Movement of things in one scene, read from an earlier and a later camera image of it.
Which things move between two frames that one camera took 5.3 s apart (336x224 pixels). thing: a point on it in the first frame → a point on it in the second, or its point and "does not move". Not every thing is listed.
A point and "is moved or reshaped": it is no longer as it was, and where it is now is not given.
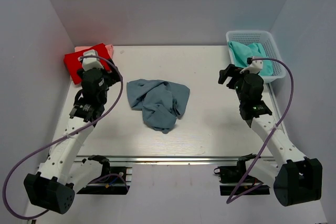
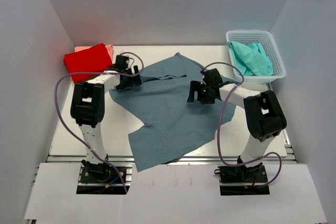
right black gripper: x=231 y=71 → x=196 y=86
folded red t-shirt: x=73 y=65 does not move
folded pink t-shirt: x=109 y=48 does not move
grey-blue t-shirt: x=162 y=103 is moved or reshaped
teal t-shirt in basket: x=240 y=54 does not move
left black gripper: x=113 y=77 → x=134 y=81
